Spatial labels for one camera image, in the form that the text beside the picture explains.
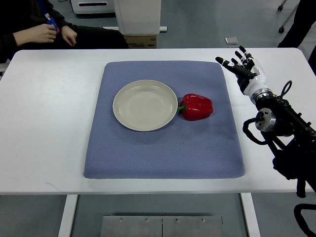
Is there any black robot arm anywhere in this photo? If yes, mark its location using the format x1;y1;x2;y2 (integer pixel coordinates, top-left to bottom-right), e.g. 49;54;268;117
242;81;316;198

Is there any white table leg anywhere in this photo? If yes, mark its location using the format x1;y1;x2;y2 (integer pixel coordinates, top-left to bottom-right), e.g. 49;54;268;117
58;195;78;237
240;193;261;237

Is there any white machine column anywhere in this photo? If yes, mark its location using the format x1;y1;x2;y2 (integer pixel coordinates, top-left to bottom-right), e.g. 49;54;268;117
103;0;161;35

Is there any wheeled chair base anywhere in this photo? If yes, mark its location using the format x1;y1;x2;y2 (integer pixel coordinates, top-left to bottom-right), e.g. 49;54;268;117
276;0;301;34

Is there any small grey floor plate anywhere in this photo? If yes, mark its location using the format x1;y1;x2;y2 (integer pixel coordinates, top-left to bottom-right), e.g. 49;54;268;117
225;37;239;45

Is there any dark-clothed person at right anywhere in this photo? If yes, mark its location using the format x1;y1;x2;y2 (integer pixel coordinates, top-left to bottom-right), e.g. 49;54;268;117
277;0;316;57

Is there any person in dark clothes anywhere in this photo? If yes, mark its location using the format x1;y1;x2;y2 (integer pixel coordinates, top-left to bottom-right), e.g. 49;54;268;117
0;0;128;63

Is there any cardboard box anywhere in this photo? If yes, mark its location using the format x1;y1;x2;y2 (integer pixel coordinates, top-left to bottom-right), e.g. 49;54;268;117
124;35;157;49

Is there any beige round plate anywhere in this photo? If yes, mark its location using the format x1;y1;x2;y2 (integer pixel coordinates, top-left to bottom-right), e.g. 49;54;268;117
113;80;178;132

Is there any white table right leg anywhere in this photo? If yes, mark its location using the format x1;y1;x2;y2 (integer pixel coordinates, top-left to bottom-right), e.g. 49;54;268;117
240;193;261;237

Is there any white appliance with slot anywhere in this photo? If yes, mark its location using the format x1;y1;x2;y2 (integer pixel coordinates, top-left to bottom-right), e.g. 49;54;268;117
70;0;115;14

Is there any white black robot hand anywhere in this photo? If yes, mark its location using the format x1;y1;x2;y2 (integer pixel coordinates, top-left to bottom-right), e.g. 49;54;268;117
215;46;270;104

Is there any red bell pepper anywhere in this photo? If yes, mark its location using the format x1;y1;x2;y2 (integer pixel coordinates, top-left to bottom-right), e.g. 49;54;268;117
177;93;214;121

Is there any white table left leg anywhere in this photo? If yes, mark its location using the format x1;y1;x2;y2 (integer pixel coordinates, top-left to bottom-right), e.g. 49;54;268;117
58;195;78;237

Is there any blue textured mat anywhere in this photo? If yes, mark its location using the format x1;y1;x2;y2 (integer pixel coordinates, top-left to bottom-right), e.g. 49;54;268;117
83;61;245;179

